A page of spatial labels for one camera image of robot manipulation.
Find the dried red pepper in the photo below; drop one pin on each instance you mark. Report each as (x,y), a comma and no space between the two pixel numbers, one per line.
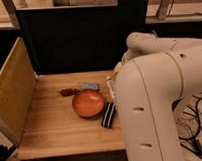
(68,92)

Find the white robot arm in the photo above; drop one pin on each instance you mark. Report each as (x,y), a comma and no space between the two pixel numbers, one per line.
(155,72)

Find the white blue sponge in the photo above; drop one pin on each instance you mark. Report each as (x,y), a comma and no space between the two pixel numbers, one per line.
(88,85)

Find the white plastic brush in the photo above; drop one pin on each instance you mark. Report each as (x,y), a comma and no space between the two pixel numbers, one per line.
(111,86)

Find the orange round bowl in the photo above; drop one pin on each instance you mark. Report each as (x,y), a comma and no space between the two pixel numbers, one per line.
(88,103)

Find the black white striped object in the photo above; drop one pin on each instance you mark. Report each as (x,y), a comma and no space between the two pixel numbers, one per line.
(108,116)

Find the black back panel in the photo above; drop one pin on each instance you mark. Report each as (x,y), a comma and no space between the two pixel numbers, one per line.
(79,39)

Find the wooden left side panel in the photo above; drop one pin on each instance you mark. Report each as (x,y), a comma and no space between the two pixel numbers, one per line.
(17,85)

